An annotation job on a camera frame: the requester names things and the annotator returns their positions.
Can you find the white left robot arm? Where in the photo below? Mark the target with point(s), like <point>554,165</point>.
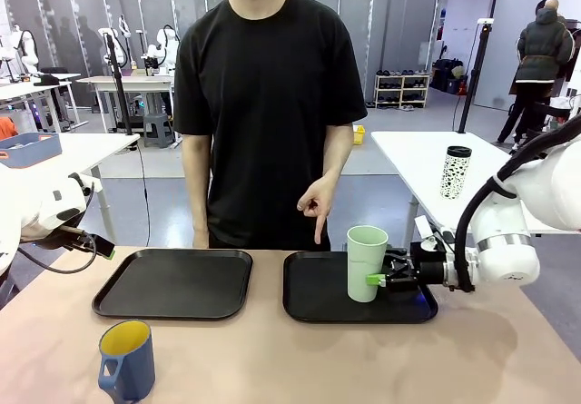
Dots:
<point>32,204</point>

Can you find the person in black t-shirt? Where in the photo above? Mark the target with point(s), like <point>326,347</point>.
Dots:
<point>268,118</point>

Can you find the wooden shoe rack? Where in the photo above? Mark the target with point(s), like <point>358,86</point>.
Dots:
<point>401,88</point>

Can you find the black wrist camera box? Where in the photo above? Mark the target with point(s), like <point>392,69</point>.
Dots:
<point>426,254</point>

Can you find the orange cloth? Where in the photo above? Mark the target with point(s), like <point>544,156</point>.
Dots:
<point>6,128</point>

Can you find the black bag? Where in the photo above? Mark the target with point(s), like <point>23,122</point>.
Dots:
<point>447,75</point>

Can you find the light wooden work table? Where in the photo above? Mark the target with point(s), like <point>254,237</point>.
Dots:
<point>131,84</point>

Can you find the white tumbler black spots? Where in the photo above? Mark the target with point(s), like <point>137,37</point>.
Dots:
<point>455,172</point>

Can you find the white table with blue bin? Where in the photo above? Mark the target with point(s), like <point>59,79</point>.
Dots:
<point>91,150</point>

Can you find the person's right forearm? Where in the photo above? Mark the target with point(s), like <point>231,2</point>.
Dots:
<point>197,181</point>

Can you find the blue mug yellow inside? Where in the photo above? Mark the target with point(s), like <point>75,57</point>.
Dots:
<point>131,363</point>

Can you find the person's left hand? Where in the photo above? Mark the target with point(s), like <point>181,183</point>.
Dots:
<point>320,197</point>

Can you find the blue storage bin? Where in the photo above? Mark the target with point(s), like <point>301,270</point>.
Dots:
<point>27,150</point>

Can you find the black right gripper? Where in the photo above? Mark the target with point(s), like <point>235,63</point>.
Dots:
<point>408,274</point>

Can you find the yellow crate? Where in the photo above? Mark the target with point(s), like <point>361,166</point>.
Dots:
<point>359,135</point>

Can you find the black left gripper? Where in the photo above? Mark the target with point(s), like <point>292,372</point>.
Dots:
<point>68,236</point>

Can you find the large white table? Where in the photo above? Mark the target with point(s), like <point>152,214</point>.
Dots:
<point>408,159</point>

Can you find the pale green tall cup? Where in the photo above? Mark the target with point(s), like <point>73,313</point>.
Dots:
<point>363,263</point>

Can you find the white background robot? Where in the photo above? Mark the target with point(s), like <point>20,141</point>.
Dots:
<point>27,50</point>

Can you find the white desk with black item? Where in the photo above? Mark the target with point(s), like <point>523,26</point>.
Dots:
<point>36,86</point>

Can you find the black tripod stand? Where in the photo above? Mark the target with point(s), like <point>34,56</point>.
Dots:
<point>117,86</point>

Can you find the grey plastic stool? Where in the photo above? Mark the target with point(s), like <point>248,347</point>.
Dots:
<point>159,129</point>

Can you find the person's left forearm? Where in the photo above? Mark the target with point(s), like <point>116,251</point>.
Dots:
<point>339,154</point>

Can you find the bystander in dark puffer jacket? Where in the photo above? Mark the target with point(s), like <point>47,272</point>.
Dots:
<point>540,54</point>

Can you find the black plastic tray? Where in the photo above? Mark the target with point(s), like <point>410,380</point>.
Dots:
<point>318,286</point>
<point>177,281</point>

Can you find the person's right hand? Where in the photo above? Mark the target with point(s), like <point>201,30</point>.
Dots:
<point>201,239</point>

